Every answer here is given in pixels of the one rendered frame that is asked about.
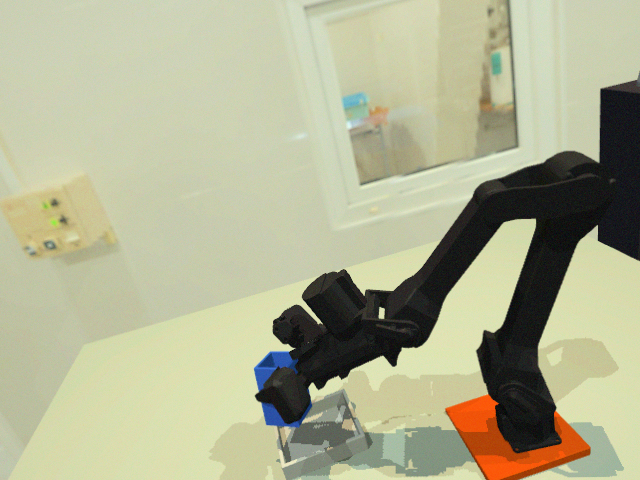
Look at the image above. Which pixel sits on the blue open-top cup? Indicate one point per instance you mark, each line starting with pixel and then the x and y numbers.
pixel 263 371

